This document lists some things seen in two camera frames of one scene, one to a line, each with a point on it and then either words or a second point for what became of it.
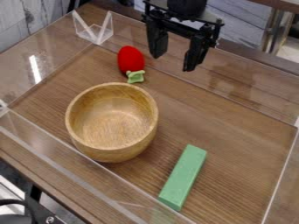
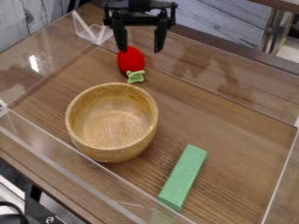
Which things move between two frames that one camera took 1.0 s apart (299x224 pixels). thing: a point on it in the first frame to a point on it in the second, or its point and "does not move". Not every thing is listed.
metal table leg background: x=278 y=28 does not move
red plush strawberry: x=131 y=62 does not move
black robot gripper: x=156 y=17 to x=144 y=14
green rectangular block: x=181 y=177 does not move
